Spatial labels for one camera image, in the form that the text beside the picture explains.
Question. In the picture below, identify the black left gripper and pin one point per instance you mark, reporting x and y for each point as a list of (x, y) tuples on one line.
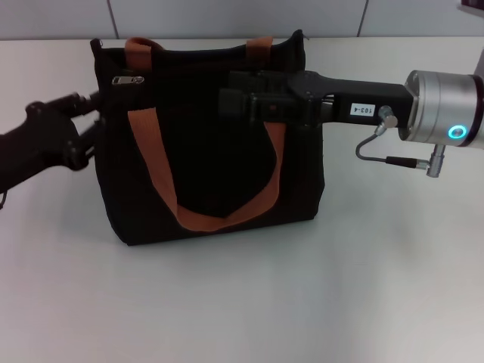
[(41, 140)]

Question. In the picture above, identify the silver zipper pull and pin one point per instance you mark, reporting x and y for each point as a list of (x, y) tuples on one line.
[(126, 81)]

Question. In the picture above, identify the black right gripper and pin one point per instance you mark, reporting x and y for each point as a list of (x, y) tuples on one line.
[(363, 102)]

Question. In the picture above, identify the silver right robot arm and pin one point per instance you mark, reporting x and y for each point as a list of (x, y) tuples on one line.
[(442, 106)]

